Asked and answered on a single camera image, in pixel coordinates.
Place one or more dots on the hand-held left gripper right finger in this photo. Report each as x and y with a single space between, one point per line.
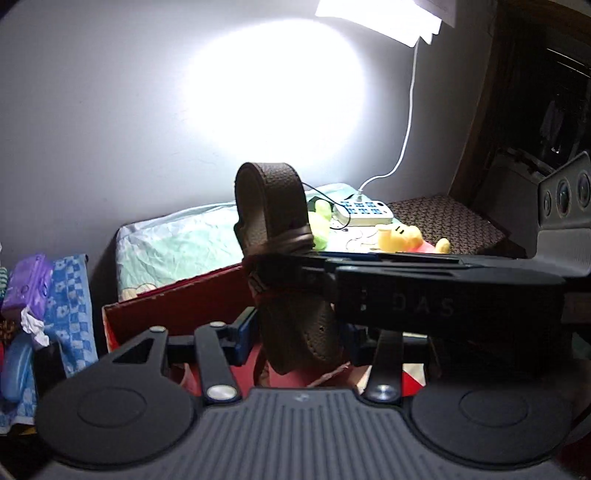
352 333

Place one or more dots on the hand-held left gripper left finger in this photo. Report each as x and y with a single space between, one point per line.
243 336

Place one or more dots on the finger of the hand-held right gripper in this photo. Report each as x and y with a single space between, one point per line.
295 272

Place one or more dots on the brown leather belt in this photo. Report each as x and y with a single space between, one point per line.
281 217

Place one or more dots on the red cardboard box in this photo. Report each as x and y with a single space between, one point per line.
184 300

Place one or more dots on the green plush toy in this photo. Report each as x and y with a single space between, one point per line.
321 221

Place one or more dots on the brown patterned cushion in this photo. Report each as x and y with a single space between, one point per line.
452 221

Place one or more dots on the yellow plush toy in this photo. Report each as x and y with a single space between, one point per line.
401 237

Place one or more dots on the white power strip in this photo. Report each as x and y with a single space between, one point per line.
364 210

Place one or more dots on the grey cardboard box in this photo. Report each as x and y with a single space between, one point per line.
512 203

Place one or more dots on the light green pillow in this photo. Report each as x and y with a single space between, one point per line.
184 244

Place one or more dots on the blue checkered towel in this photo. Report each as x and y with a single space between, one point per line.
69 314

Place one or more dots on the crumpled white tissue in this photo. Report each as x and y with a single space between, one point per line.
34 325

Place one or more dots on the purple plastic packet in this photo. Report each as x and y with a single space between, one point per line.
27 286

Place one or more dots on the dark wooden door frame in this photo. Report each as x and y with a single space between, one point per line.
485 115

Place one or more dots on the white wall papers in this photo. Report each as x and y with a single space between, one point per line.
392 16

